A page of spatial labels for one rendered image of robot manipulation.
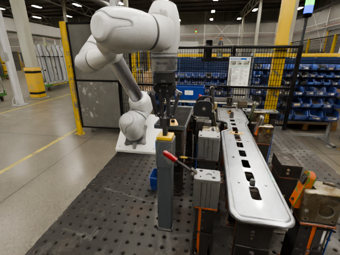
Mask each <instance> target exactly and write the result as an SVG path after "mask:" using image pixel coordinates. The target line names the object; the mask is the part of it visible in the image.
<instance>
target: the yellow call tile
mask: <svg viewBox="0 0 340 255"><path fill-rule="evenodd" d="M173 136H174V133H169V132H168V134H167V136H163V135H162V132H159V134H158V135H157V137H156V139H157V140H166V141H171V140H172V138H173Z"/></svg>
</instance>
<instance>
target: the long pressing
mask: <svg viewBox="0 0 340 255"><path fill-rule="evenodd" d="M229 110H232V111H233V112H234V118H230V117H229V116H230V114H229V113H228V112H227V111H229ZM217 117H218V121H219V122H222V123H224V124H226V125H227V130H223V131H221V143H222V153H223V163H224V173H225V183H226V192H227V203H228V212H229V214H230V216H231V217H232V218H234V219H235V220H237V221H240V222H244V223H250V224H257V225H263V226H270V227H277V228H283V229H290V228H292V227H294V226H295V219H294V216H293V214H292V213H291V211H290V209H289V207H288V205H287V203H286V201H285V199H284V197H283V195H282V193H281V191H280V189H279V187H278V185H277V183H276V181H275V179H274V177H273V175H272V173H271V171H270V169H269V167H268V165H267V163H266V161H265V159H264V157H263V155H262V154H261V152H260V150H259V148H258V146H257V144H256V142H255V140H254V138H253V136H252V134H251V132H250V130H249V128H248V126H247V125H248V124H249V121H248V119H247V117H246V116H245V114H244V112H243V110H242V109H239V108H220V107H217ZM230 120H234V121H230ZM232 123H234V124H236V125H231V124H232ZM232 128H237V130H238V132H243V133H244V135H239V134H230V133H229V131H233V129H232ZM234 135H239V136H240V139H241V141H236V140H235V136H234ZM237 142H239V143H242V145H243V148H241V147H237V144H236V143H237ZM239 150H242V151H245V154H246V157H243V156H240V154H239ZM242 160H247V161H248V163H249V166H250V168H245V167H243V165H242V162H241V161H242ZM245 172H249V173H252V174H253V177H254V179H255V180H256V186H250V185H249V181H247V180H246V176H245ZM238 182H239V183H238ZM265 185H266V186H265ZM249 187H254V188H257V189H258V192H259V195H260V197H261V200H254V199H252V197H251V194H250V190H249Z"/></svg>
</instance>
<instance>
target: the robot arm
mask: <svg viewBox="0 0 340 255"><path fill-rule="evenodd" d="M91 32H92V35H91V36H90V37H89V39H88V40H87V42H86V43H85V44H84V46H83V47H82V48H81V50H80V52H79V54H78V55H76V57H75V61H74V62H75V66H76V67H77V68H78V69H79V70H80V71H81V72H84V73H93V72H97V71H99V70H100V69H102V68H104V67H105V66H106V65H107V64H108V65H109V66H110V68H111V70H112V71H113V73H114V74H115V76H116V77H117V79H118V81H119V82H120V84H121V85H122V87H123V88H124V90H125V92H126V93H127V95H128V96H129V104H130V110H129V112H127V113H125V114H123V115H122V116H121V117H120V119H119V127H120V130H121V132H122V133H123V134H124V136H125V137H126V139H125V143H124V144H125V145H126V146H127V145H132V146H133V149H136V146H137V144H142V145H145V144H146V129H147V125H144V124H145V121H146V119H147V118H148V116H149V115H150V113H151V111H152V109H153V111H154V114H155V116H156V117H159V118H160V126H162V135H163V136H167V134H168V127H169V126H170V124H171V118H173V117H174V116H175V114H176V110H177V106H178V102H179V98H180V96H181V95H182V92H180V91H179V90H177V87H176V84H175V75H176V73H175V72H174V71H176V70H177V62H178V48H179V44H180V20H179V13H178V9H177V6H176V5H175V4H174V3H173V2H171V1H167V0H156V1H154V2H153V3H152V5H151V7H150V9H149V12H148V13H145V12H143V11H140V10H137V9H133V8H128V7H121V6H108V7H103V8H101V9H99V10H97V11H95V13H94V14H93V16H92V19H91ZM138 51H151V59H152V70H153V71H156V72H154V87H153V89H152V90H150V91H148V92H144V91H141V90H140V88H139V86H138V84H137V82H136V81H135V79H134V77H133V75H132V73H131V71H130V69H129V67H128V66H127V64H126V62H125V60H124V58H123V54H127V53H136V52H138ZM155 92H156V94H157V95H158V97H159V110H158V106H157V102H156V99H155ZM174 92H176V94H175V95H176V98H175V102H174V106H173V110H172V113H171V96H172V95H173V94H174ZM164 98H166V116H164Z"/></svg>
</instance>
